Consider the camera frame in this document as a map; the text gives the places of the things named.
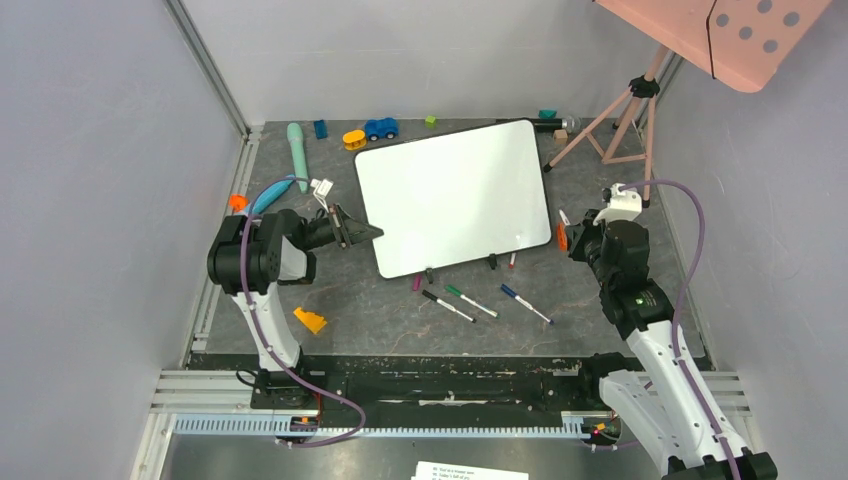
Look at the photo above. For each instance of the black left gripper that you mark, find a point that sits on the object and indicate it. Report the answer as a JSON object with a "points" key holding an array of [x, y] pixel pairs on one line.
{"points": [[349, 232]]}

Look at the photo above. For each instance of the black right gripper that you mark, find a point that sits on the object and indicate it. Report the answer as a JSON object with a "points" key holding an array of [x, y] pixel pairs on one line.
{"points": [[577, 235]]}

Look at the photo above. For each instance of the white whiteboard with black frame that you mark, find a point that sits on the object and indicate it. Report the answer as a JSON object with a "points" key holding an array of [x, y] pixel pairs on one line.
{"points": [[454, 198]]}

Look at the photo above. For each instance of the white marker pen body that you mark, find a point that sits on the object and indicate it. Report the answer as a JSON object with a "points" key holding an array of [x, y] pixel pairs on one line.
{"points": [[564, 219]]}

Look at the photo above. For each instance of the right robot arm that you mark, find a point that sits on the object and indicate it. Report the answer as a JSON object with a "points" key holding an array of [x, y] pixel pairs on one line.
{"points": [[677, 421]]}

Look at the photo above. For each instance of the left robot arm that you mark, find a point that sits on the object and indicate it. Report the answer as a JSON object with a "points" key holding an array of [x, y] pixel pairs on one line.
{"points": [[250, 259]]}

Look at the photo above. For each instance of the orange cup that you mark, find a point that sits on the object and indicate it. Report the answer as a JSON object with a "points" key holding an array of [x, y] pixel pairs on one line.
{"points": [[561, 235]]}

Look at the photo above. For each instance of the blue capped marker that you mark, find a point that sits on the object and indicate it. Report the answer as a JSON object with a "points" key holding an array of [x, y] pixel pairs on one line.
{"points": [[511, 293]]}

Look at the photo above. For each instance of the black capped marker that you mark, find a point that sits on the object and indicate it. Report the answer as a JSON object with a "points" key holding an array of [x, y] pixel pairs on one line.
{"points": [[434, 298]]}

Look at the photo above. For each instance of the blue toy crayon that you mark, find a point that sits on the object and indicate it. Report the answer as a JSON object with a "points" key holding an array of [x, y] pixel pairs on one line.
{"points": [[268, 196]]}

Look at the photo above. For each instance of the orange wedge block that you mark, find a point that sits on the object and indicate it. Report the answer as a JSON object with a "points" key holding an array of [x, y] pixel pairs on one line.
{"points": [[313, 322]]}

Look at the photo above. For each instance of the blue toy car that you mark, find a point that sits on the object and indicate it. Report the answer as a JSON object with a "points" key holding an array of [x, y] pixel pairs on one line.
{"points": [[385, 128]]}

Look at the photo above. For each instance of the wooden cube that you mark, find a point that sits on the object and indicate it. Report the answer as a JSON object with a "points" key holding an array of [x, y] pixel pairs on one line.
{"points": [[560, 137]]}

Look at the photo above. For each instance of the green capped marker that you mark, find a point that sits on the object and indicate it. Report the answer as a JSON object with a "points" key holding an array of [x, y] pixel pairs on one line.
{"points": [[455, 291]]}

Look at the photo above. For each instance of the dark blue block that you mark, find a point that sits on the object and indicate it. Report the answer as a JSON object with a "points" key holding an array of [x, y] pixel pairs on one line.
{"points": [[320, 129]]}

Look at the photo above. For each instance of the black flashlight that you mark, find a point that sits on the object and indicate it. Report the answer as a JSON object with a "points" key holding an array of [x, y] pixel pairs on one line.
{"points": [[568, 123]]}

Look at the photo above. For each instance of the mint green toy microphone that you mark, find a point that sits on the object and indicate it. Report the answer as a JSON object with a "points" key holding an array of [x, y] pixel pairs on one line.
{"points": [[295, 137]]}

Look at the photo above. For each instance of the orange toy piece at left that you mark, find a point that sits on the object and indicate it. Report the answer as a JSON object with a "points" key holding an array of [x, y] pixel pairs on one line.
{"points": [[238, 203]]}

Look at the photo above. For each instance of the teal block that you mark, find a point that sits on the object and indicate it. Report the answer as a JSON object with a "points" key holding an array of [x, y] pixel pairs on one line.
{"points": [[547, 114]]}

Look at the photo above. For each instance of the white paper sheet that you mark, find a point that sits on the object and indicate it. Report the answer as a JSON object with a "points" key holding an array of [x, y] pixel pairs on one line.
{"points": [[442, 471]]}

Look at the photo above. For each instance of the pink perforated panel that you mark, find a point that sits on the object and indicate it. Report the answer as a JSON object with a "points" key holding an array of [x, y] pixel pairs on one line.
{"points": [[740, 43]]}

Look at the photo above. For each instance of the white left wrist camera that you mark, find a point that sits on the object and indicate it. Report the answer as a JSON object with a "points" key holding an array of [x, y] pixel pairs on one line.
{"points": [[320, 191]]}

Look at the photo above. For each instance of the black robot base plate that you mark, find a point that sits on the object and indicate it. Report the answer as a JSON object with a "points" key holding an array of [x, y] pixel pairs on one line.
{"points": [[428, 392]]}

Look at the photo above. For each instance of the aluminium frame profile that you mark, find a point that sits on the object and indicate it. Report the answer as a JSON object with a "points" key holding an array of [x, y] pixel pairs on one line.
{"points": [[201, 53]]}

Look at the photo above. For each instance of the white cable duct rail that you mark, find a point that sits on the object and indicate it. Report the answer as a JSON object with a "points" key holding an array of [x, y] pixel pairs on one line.
{"points": [[287, 426]]}

